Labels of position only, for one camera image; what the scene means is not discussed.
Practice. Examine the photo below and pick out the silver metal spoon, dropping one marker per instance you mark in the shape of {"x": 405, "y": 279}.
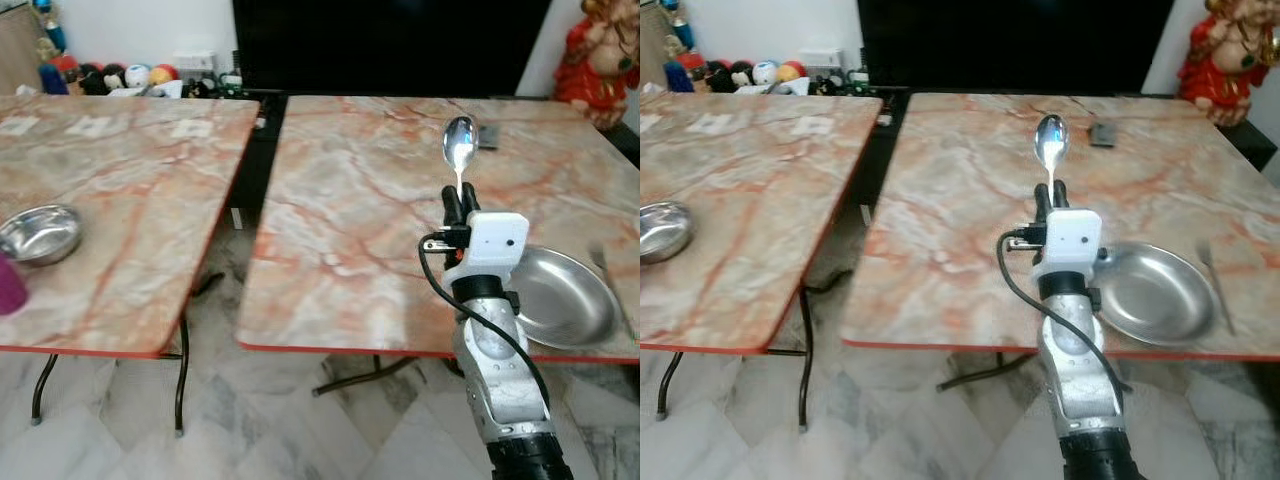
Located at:
{"x": 1051, "y": 140}
{"x": 460, "y": 140}

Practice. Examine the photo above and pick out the marble table with bowl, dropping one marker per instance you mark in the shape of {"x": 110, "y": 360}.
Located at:
{"x": 750, "y": 200}
{"x": 120, "y": 200}

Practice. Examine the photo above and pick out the white box with grille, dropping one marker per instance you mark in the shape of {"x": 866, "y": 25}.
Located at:
{"x": 195, "y": 62}
{"x": 822, "y": 60}

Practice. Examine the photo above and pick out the silver metal fork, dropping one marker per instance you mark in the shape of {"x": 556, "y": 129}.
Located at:
{"x": 1218, "y": 285}
{"x": 612, "y": 285}

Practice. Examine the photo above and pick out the round steel bowl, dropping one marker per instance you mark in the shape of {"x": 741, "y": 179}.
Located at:
{"x": 662, "y": 232}
{"x": 40, "y": 235}

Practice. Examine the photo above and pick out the black plush toy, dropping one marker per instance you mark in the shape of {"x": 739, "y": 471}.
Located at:
{"x": 728, "y": 76}
{"x": 100, "y": 80}

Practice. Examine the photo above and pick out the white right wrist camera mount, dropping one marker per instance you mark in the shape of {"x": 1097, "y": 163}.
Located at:
{"x": 1072, "y": 238}
{"x": 495, "y": 243}

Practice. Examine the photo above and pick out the magenta plastic cup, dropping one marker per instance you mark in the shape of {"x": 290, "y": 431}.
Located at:
{"x": 10, "y": 285}

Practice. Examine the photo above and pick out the large black television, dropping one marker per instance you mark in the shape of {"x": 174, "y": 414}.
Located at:
{"x": 1015, "y": 45}
{"x": 390, "y": 45}

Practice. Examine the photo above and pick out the red gold figurine statue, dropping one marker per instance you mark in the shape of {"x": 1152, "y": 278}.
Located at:
{"x": 1225, "y": 60}
{"x": 595, "y": 60}

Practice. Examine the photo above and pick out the black television stand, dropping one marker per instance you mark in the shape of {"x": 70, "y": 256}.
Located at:
{"x": 258, "y": 160}

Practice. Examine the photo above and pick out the white blue round toy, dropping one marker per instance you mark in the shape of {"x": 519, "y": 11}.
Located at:
{"x": 765, "y": 72}
{"x": 138, "y": 77}

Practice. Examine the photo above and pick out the marble table with plate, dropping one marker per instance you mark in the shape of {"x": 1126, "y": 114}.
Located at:
{"x": 360, "y": 220}
{"x": 960, "y": 220}

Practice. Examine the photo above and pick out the orange red round toy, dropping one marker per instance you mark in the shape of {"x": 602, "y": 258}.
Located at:
{"x": 164, "y": 73}
{"x": 790, "y": 71}

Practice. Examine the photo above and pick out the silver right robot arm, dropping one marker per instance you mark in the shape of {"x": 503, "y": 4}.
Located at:
{"x": 1075, "y": 370}
{"x": 500, "y": 370}

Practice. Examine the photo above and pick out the red plush toy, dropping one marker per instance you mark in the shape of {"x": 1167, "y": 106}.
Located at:
{"x": 690, "y": 68}
{"x": 64, "y": 68}

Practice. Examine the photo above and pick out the round steel plate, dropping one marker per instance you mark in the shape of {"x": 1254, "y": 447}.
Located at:
{"x": 565, "y": 300}
{"x": 1160, "y": 295}

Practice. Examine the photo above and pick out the blue toy figure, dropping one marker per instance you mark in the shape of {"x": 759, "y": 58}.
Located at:
{"x": 48, "y": 25}
{"x": 677, "y": 25}

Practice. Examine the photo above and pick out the small dark flat device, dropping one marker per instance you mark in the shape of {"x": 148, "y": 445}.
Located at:
{"x": 1102, "y": 134}
{"x": 489, "y": 136}

